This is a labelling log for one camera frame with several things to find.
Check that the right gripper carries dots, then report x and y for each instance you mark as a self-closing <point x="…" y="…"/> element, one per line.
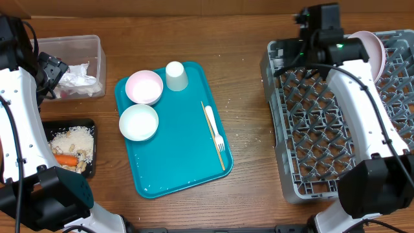
<point x="290" y="45"/>

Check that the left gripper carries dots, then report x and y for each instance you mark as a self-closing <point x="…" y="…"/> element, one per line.
<point x="54" y="67"/>

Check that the small white tissue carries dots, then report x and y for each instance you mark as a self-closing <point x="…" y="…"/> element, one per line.
<point x="78" y="88"/>

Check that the large white tissue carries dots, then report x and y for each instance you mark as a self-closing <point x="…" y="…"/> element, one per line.
<point x="77" y="76"/>

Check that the rice and peanut pile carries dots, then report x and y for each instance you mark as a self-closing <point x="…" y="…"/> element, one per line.
<point x="77" y="141"/>

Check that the white round plate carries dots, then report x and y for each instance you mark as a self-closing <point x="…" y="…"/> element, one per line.
<point x="375" y="50"/>

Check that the orange carrot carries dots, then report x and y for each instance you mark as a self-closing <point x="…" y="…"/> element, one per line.
<point x="67" y="160"/>

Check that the pink bowl with peanuts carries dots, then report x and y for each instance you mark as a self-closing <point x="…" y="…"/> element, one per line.
<point x="144" y="87"/>

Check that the white bowl with rice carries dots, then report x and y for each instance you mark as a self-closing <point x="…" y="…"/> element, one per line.
<point x="138" y="122"/>

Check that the wooden chopstick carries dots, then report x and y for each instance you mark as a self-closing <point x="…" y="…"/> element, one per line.
<point x="213" y="137"/>

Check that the white plastic fork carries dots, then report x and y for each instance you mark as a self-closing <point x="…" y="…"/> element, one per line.
<point x="218" y="138"/>

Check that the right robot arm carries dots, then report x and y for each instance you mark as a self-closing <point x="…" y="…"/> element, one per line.
<point x="382" y="181"/>

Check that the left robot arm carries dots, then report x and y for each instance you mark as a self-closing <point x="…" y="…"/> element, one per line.
<point x="38" y="193"/>

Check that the grey dishwasher rack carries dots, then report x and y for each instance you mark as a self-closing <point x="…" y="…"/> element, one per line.
<point x="313" y="143"/>

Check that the clear plastic bin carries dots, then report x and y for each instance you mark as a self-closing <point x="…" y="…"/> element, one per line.
<point x="76" y="50"/>

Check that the black plastic tray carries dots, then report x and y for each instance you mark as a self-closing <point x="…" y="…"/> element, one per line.
<point x="51" y="127"/>

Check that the white paper cup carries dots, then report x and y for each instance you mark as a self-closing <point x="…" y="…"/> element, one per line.
<point x="176" y="77"/>

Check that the teal serving tray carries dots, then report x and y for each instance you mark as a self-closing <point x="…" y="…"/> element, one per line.
<point x="181" y="154"/>

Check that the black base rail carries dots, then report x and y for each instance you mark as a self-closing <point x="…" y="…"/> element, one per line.
<point x="220" y="230"/>

